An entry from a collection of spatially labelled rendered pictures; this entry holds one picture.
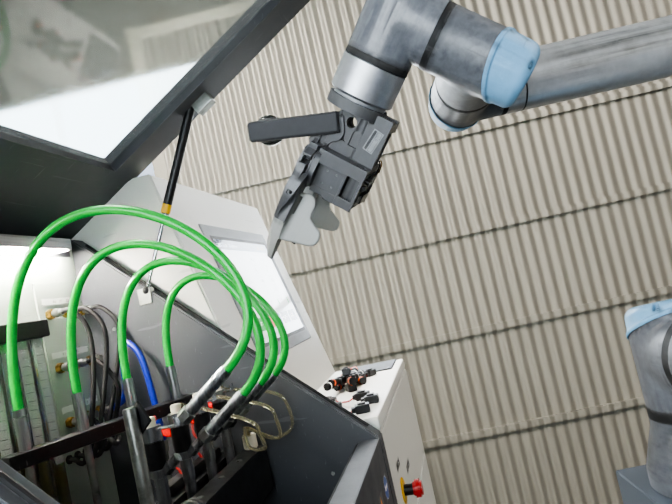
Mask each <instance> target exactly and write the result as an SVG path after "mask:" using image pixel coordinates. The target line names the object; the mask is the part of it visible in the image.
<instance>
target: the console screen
mask: <svg viewBox="0 0 672 504"><path fill-rule="evenodd" d="M198 226H199V228H200V230H201V232H202V234H203V235H204V236H205V237H207V238H208V239H209V240H211V241H212V242H213V243H214V244H215V245H216V246H218V247H219V248H220V249H221V250H222V251H223V252H224V253H225V254H226V255H227V256H228V258H229V259H230V260H231V261H232V263H233V264H234V265H235V266H236V268H237V269H238V271H239V273H240V274H241V276H242V278H243V280H244V282H245V284H246V285H248V286H249V287H251V288H252V289H254V290H255V291H256V292H258V293H259V294H260V295H261V296H262V297H264V298H265V299H266V300H267V301H268V302H269V304H270V305H271V306H272V307H273V308H274V310H275V311H276V312H277V314H278V315H279V317H280V318H281V320H282V322H283V324H284V326H285V329H286V332H287V335H288V340H289V349H291V348H293V347H294V346H296V345H298V344H300V343H302V342H304V341H306V340H308V339H309V338H311V335H310V333H309V331H308V329H307V327H306V325H305V323H304V321H303V319H302V317H301V314H300V312H299V310H298V308H297V306H296V304H295V302H294V300H293V298H292V296H291V294H290V291H289V289H288V287H287V285H286V283H285V281H284V279H283V277H282V275H281V273H280V271H279V268H278V266H277V264H276V262H275V260H274V258H273V259H270V258H268V257H267V243H266V241H265V239H264V237H263V235H260V234H255V233H249V232H243V231H238V230H232V229H227V228H221V227H215V226H210V225H204V224H198ZM213 258H214V257H213ZM214 260H215V262H216V264H217V266H218V268H219V269H220V270H222V271H224V272H226V270H225V269H224V268H223V267H222V265H221V264H220V263H219V262H218V261H217V260H216V259H215V258H214ZM226 273H227V272H226ZM227 274H228V273H227ZM231 296H232V295H231ZM232 299H233V301H234V303H235V305H236V307H237V309H238V311H239V314H240V316H241V318H242V320H243V309H242V308H241V306H240V305H239V303H238V302H237V301H236V299H235V298H234V297H233V296H232ZM253 309H254V308H253ZM254 311H255V313H256V315H257V317H258V319H259V322H260V324H261V327H262V330H263V334H264V340H265V358H267V359H268V358H269V351H270V346H269V338H268V334H267V331H266V328H265V326H264V324H263V322H262V320H261V318H260V316H259V315H258V313H257V312H256V310H255V309H254ZM269 317H270V316H269ZM270 319H271V317H270ZM271 321H272V323H273V325H274V328H275V331H276V335H277V340H278V355H279V354H280V353H281V340H280V336H279V333H278V330H277V328H276V326H275V324H274V322H273V320H272V319H271Z"/></svg>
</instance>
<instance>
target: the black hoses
mask: <svg viewBox="0 0 672 504"><path fill-rule="evenodd" d="M94 309H100V310H102V311H103V312H105V313H106V314H107V315H109V316H110V317H111V318H112V319H113V321H114V323H115V325H116V328H117V353H116V361H115V369H114V373H113V371H112V370H111V369H110V368H109V367H108V366H109V339H108V332H107V328H106V325H105V323H104V321H103V319H102V318H101V317H100V316H99V315H98V314H97V313H96V312H95V311H94ZM82 310H85V311H87V312H88V313H89V314H91V315H92V316H93V317H94V318H95V319H96V320H97V321H98V322H99V324H100V326H101V329H102V332H103V339H104V362H102V361H101V360H100V359H98V358H96V357H95V346H94V339H93V335H92V331H91V328H90V326H89V324H88V322H87V321H86V319H85V318H84V317H83V316H82V315H81V314H80V313H79V312H80V311H82ZM77 318H78V319H79V320H80V322H81V323H82V324H83V326H84V328H85V330H86V333H87V337H88V342H89V349H90V358H89V359H87V360H86V362H87V363H91V398H90V414H89V416H88V419H89V424H90V427H92V426H94V424H95V425H98V424H101V423H103V418H104V411H105V402H106V393H107V381H108V375H109V376H110V377H111V378H112V380H113V383H112V390H111V397H110V403H109V409H108V414H107V420H106V421H109V420H112V414H113V408H114V402H115V409H114V417H113V419H115V418H118V417H119V409H120V402H121V386H120V383H119V380H118V375H119V367H120V358H119V350H118V318H117V317H116V316H115V314H114V313H113V312H111V311H110V310H109V309H107V308H106V307H104V306H102V305H100V304H95V305H92V306H91V308H89V307H88V306H80V307H78V310H77ZM96 363H97V364H98V365H99V366H100V367H102V368H103V381H102V392H101V401H100V410H99V418H98V420H97V419H96V418H95V404H96ZM115 396H116V401H115ZM114 438H115V435H114V436H112V437H109V438H106V439H104V440H101V441H98V442H95V443H93V444H91V446H92V451H93V456H94V459H95V457H96V458H99V457H100V456H102V454H103V452H104V451H108V450H110V448H111V447H112V445H113V446H118V445H120V442H121V438H122V437H121V435H118V436H117V437H116V440H115V439H114ZM107 440H108V441H107ZM98 450H99V452H98ZM82 452H83V453H81V452H80V451H76V452H75V454H74V457H72V455H68V456H67V457H66V463H67V464H72V462H74V463H76V464H77V465H79V466H84V465H86V460H85V454H84V449H83V451H82ZM97 452H98V453H97ZM81 458H83V461H81V460H80V459H81Z"/></svg>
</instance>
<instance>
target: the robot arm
mask: <svg viewBox="0 0 672 504"><path fill-rule="evenodd" d="M412 65H415V66H417V67H419V69H421V70H423V71H425V72H427V73H429V74H431V75H433V76H436V78H435V80H434V82H433V84H432V86H431V88H430V91H429V104H428V107H429V113H430V116H431V118H432V119H433V121H434V122H435V123H436V124H437V125H438V126H439V127H440V128H442V129H444V130H446V131H450V132H460V131H464V130H466V129H468V128H470V127H472V126H474V125H475V124H476V123H477V122H478V121H480V120H484V119H488V118H493V117H497V116H501V115H506V114H511V113H515V112H519V111H524V110H528V109H532V108H537V107H541V106H546V105H550V104H554V103H559V102H563V101H567V100H572V99H576V98H581V97H585V96H589V95H594V94H598V93H602V92H607V91H611V90H616V89H620V88H624V87H629V86H633V85H637V84H642V83H646V82H651V81H655V80H659V79H664V78H668V77H672V15H669V16H665V17H661V18H656V19H652V20H648V21H643V22H639V23H635V24H631V25H626V26H622V27H618V28H613V29H609V30H605V31H600V32H596V33H592V34H588V35H583V36H579V37H575V38H570V39H566V40H562V41H558V42H553V43H549V44H545V45H540V46H539V44H538V43H537V42H535V41H534V40H532V39H530V38H528V37H526V36H524V35H522V34H520V33H518V32H517V30H516V29H515V28H513V27H506V26H504V25H502V24H500V23H497V22H495V21H493V20H491V19H489V18H487V17H484V16H482V15H480V14H478V13H476V12H474V11H471V10H469V9H467V8H465V7H463V6H461V5H458V4H457V3H454V2H452V1H451V0H366V1H365V4H364V6H363V9H362V11H361V13H360V16H359V18H358V21H357V23H356V25H355V28H354V30H353V33H352V35H351V37H350V40H349V42H348V45H347V47H346V50H345V51H344V53H343V56H342V58H341V60H340V63H339V65H338V68H337V70H336V73H335V75H334V77H333V80H332V84H333V86H334V87H335V88H333V87H332V88H331V89H330V92H329V94H328V96H327V100H328V101H329V102H331V103H332V104H334V105H335V106H337V107H338V108H340V109H341V110H340V111H331V112H323V113H316V114H308V115H300V116H292V117H284V118H279V117H276V116H274V115H265V116H263V117H261V118H260V119H258V121H253V122H249V123H248V124H247V129H248V136H249V141H250V142H252V143H255V142H261V144H264V145H267V146H274V145H277V144H278V143H280V142H281V141H282V139H291V138H299V137H308V136H310V137H309V144H307V145H306V146H305V147H304V149H303V151H302V153H301V155H300V156H299V158H298V160H297V162H296V165H295V167H294V171H293V173H292V174H291V176H290V178H289V180H288V182H287V184H286V186H285V188H284V190H283V192H282V195H281V197H280V200H279V202H278V205H277V208H276V210H275V213H274V218H273V220H272V223H271V226H270V230H269V234H268V238H267V257H268V258H270V259H273V257H274V255H275V253H276V251H277V249H278V247H279V245H280V243H281V240H284V241H289V242H292V243H293V244H296V243H297V244H301V245H305V246H314V245H316V244H317V243H318V242H319V239H320V236H321V234H320V231H319V230H318V228H319V229H324V230H328V231H335V230H337V229H338V228H339V225H340V221H339V219H338V218H337V217H336V215H335V214H334V213H333V212H332V211H331V209H330V203H331V204H333V205H335V206H337V207H339V208H341V209H343V210H345V211H347V212H350V210H351V209H352V208H354V207H355V206H357V205H358V204H361V203H362V202H363V203H364V202H365V200H366V198H367V196H368V194H369V192H370V189H371V187H372V185H373V183H374V181H375V179H376V177H377V175H378V173H379V172H380V170H381V168H382V160H381V159H380V158H381V156H382V154H383V152H384V150H385V147H386V145H387V143H388V141H389V139H390V137H391V135H392V133H395V132H396V130H397V127H398V125H399V123H400V122H399V121H397V120H395V119H393V118H391V117H389V116H387V112H386V111H389V110H391V109H392V107H393V105H394V103H395V100H396V98H397V96H398V94H399V92H400V90H401V87H402V85H403V83H404V81H405V78H406V77H407V75H408V73H409V71H410V69H411V67H412ZM354 118H355V119H356V120H357V125H356V126H355V125H354V124H353V120H354ZM379 160H380V161H379ZM378 162H379V164H378ZM380 162H381V163H380ZM625 324H626V329H627V332H626V337H627V339H628V340H629V342H630V346H631V350H632V354H633V358H634V362H635V366H636V370H637V374H638V378H639V381H640V385H641V389H642V393H643V397H644V401H645V405H646V408H647V413H648V417H649V421H650V428H649V438H648V448H647V458H646V469H647V473H648V477H649V481H650V485H651V487H652V488H653V489H654V490H655V491H656V492H658V493H660V494H661V495H663V496H666V497H668V498H671V499H672V299H668V300H664V301H659V302H654V303H650V304H645V305H641V306H636V307H632V308H630V309H629V310H628V311H627V312H626V314H625Z"/></svg>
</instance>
